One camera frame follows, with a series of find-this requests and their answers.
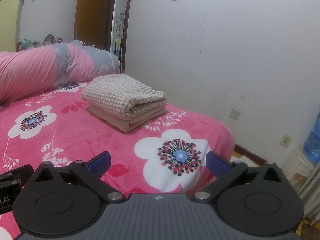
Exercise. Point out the green bag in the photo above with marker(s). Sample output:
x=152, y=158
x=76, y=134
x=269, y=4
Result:
x=26, y=43

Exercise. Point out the white water dispenser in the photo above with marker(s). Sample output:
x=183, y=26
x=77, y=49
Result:
x=300, y=167

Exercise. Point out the folded cream garment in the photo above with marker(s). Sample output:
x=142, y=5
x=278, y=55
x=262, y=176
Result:
x=125, y=122

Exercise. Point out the beige white checkered sweater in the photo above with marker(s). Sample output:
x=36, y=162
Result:
x=120, y=95

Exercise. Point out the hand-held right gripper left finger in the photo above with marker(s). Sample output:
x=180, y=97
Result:
x=100, y=162

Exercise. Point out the cream wall socket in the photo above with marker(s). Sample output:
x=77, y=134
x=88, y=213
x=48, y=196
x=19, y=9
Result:
x=285, y=140

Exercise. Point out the pink grey rolled quilt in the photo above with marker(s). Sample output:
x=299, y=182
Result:
x=37, y=67

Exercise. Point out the brown wooden door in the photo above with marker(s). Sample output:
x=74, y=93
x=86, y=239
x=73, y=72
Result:
x=92, y=15

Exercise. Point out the dark wooden door frame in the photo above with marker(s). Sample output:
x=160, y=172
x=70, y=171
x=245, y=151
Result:
x=127, y=25

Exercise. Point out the pink floral bed blanket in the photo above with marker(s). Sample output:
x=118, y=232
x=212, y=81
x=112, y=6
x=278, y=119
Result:
x=75, y=135

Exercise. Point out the pale yellow wardrobe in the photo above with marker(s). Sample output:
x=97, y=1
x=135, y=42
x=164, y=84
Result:
x=10, y=22

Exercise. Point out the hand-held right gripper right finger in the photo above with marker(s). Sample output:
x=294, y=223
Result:
x=216, y=163

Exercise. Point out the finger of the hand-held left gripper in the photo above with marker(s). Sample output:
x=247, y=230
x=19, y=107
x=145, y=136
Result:
x=17, y=172
x=10, y=183

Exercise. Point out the dark patterned bag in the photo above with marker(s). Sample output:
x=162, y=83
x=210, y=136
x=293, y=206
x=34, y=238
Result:
x=50, y=38

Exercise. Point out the white wall switch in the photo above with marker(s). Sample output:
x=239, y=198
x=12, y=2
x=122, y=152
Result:
x=235, y=113

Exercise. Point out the wooden baseboard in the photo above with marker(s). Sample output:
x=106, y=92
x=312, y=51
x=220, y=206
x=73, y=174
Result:
x=250, y=153

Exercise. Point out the blue water bottle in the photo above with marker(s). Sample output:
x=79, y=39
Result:
x=313, y=140

